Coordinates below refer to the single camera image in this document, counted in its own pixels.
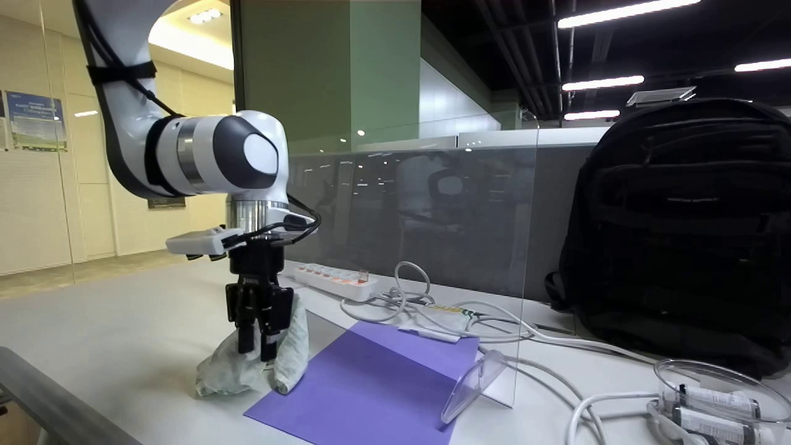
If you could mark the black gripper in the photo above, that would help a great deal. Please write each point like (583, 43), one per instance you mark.
(257, 296)

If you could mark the white cloth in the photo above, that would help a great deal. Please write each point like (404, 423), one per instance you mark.
(229, 373)

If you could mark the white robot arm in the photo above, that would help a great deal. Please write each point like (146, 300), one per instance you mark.
(157, 153)

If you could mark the clear glass panel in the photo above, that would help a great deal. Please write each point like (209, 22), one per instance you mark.
(409, 297)

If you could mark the white power strip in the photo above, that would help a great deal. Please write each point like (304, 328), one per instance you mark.
(331, 280)

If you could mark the purple paper sheet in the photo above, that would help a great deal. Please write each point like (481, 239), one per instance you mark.
(372, 388)

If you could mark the grey partition divider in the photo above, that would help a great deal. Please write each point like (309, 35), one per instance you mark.
(481, 212)

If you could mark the black backpack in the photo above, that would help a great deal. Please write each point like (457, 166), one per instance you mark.
(679, 239)

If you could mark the white power adapter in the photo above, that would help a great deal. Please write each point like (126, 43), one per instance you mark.
(713, 417)

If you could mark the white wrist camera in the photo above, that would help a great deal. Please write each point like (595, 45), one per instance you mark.
(221, 242)

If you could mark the blue wall poster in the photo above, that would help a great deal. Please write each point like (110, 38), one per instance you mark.
(36, 122)

